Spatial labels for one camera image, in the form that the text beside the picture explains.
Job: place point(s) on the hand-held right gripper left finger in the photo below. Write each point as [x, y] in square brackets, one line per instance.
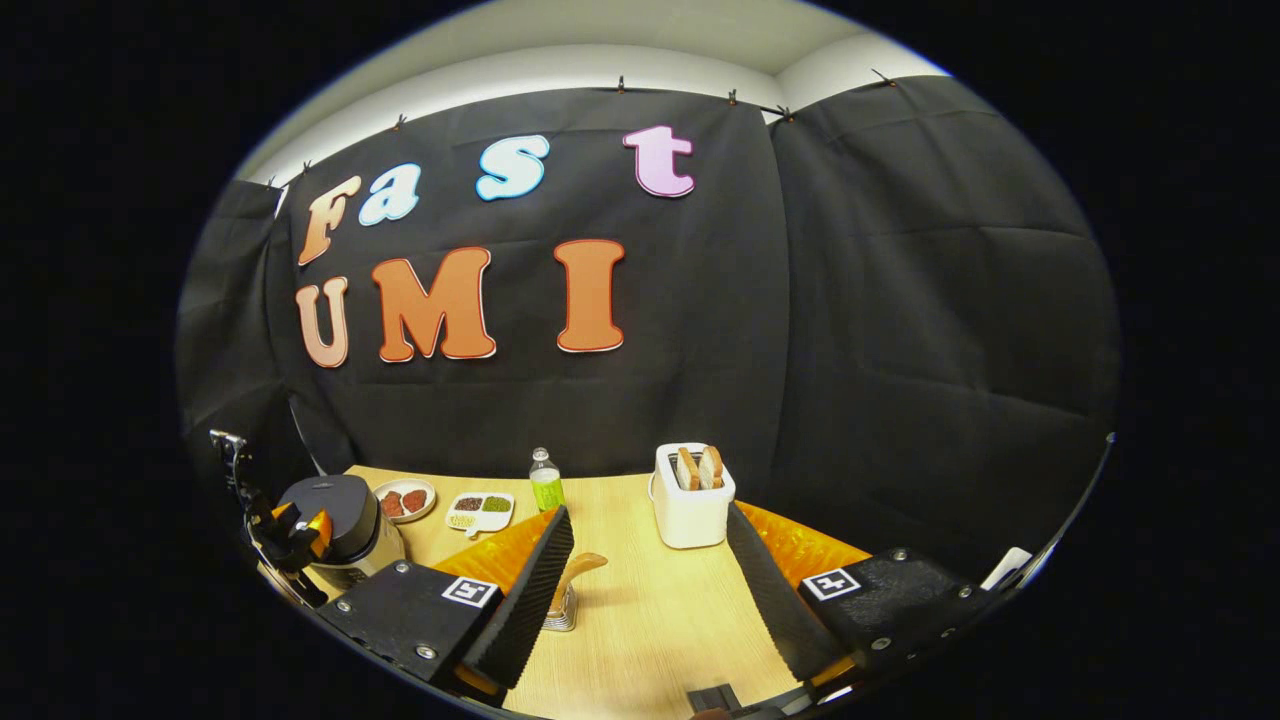
[525, 610]

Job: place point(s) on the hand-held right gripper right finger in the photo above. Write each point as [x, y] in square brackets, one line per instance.
[780, 610]

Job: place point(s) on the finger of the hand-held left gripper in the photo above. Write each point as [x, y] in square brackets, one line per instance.
[282, 515]
[318, 535]

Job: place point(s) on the black silver rice cooker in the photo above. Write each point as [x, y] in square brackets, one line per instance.
[340, 505]

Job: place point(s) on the wooden spoon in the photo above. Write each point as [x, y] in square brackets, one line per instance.
[575, 572]

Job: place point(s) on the round white plate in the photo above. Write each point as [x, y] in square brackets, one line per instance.
[404, 500]

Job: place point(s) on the white divided dish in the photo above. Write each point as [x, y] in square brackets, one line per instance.
[480, 512]

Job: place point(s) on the green drink bottle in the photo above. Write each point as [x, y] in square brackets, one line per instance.
[547, 490]

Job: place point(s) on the white toaster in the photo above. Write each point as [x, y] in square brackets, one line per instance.
[692, 515]

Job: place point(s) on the toasted bread slice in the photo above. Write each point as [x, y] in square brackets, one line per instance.
[711, 467]
[688, 470]

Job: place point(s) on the black backdrop cloth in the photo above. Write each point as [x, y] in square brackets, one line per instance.
[900, 300]

